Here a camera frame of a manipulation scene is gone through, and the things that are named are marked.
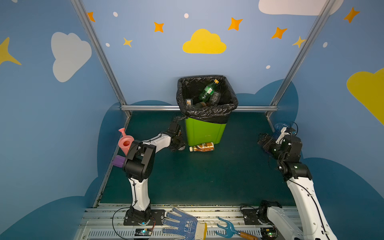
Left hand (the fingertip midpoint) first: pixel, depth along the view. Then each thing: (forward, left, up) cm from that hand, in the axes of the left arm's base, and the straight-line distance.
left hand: (184, 144), depth 100 cm
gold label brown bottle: (-4, -13, +2) cm, 14 cm away
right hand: (-10, -44, +23) cm, 51 cm away
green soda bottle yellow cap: (+20, -15, +29) cm, 38 cm away
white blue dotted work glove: (-47, -5, -3) cm, 47 cm away
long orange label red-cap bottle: (+17, -10, +21) cm, 29 cm away
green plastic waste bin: (+2, -10, +11) cm, 15 cm away
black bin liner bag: (+24, -3, +29) cm, 38 cm away
